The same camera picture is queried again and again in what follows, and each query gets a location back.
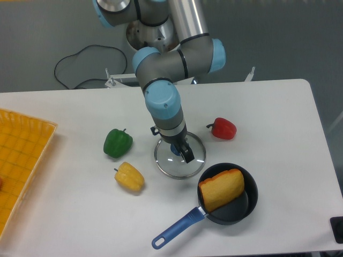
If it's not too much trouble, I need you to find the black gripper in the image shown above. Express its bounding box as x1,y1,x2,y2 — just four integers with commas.
150,126,194,163

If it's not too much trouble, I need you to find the glass pot lid blue knob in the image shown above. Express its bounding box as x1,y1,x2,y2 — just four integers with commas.
154,132,206,179

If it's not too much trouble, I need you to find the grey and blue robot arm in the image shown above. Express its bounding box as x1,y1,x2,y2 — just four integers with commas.
93,1,226,163

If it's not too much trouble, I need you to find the red bell pepper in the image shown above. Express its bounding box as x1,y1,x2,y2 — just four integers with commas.
206,117,237,140

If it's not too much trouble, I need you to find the orange bread slice toy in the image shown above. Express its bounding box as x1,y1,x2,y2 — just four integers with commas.
198,169,245,213

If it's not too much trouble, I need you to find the yellow bell pepper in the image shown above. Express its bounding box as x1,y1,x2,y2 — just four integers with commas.
114,162,145,192

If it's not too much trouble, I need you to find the green bell pepper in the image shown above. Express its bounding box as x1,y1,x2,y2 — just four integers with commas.
103,128,133,158

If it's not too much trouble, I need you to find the yellow woven basket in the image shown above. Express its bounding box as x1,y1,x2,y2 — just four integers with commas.
1,109,58,235

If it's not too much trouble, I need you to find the black device at table edge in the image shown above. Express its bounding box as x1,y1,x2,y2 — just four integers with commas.
330,216,343,244

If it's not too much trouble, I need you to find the dark saucepan with blue handle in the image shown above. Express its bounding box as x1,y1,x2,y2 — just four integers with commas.
152,163,258,250

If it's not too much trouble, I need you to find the black cable on floor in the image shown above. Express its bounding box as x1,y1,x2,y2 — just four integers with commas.
54,44,128,90

